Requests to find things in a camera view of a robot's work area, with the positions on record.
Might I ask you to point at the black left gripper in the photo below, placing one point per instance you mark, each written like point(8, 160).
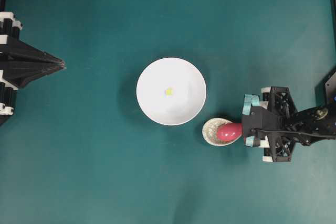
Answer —
point(16, 76)

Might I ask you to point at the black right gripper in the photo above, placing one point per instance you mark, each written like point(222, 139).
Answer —
point(281, 142)

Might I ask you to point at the pink ceramic spoon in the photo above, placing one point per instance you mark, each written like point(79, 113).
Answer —
point(229, 132)

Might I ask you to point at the yellow hexagonal prism block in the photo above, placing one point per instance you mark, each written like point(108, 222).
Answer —
point(169, 91)

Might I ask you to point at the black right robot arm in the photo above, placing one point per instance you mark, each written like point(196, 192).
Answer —
point(312, 125)

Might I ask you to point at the large white bowl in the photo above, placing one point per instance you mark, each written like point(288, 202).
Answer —
point(189, 88)

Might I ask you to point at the speckled egg-shaped small dish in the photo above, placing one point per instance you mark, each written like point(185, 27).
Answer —
point(209, 131)

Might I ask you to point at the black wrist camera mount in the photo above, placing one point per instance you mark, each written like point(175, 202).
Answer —
point(256, 119)

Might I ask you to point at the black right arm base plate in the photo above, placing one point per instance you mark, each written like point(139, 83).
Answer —
point(325, 89)

